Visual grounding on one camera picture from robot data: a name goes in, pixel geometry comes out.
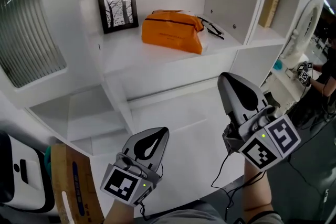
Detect white vanity table with mirror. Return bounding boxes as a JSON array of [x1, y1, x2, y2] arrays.
[[262, 0, 326, 113]]

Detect person's grey shirt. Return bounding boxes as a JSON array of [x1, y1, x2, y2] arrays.
[[136, 199, 284, 224]]

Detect person's right forearm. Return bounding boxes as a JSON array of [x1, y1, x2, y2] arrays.
[[243, 158, 272, 218]]

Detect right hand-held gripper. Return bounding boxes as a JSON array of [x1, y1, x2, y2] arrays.
[[217, 72, 302, 173]]

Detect tan book on shelf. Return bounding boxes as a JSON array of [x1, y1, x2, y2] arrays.
[[258, 0, 284, 29]]

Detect brown cardboard box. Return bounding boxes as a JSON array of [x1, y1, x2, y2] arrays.
[[49, 144, 104, 224]]

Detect person's left forearm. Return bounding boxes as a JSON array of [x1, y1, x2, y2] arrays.
[[103, 200, 140, 224]]

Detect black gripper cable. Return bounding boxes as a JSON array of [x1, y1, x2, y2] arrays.
[[138, 201, 148, 220], [211, 149, 266, 223]]

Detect black eyeglasses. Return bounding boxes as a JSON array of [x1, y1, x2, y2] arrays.
[[196, 16, 225, 40]]

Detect teal plastic object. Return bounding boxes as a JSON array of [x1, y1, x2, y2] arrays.
[[44, 146, 53, 174]]

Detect black picture frame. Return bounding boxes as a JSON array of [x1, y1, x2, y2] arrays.
[[97, 0, 139, 35]]

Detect ribbed glass cabinet door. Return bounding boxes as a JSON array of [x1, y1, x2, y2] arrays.
[[0, 0, 87, 110]]

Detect orange plastic bag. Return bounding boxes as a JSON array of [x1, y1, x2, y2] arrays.
[[141, 9, 205, 55]]

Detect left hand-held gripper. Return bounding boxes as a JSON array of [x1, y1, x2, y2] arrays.
[[99, 126, 170, 207]]

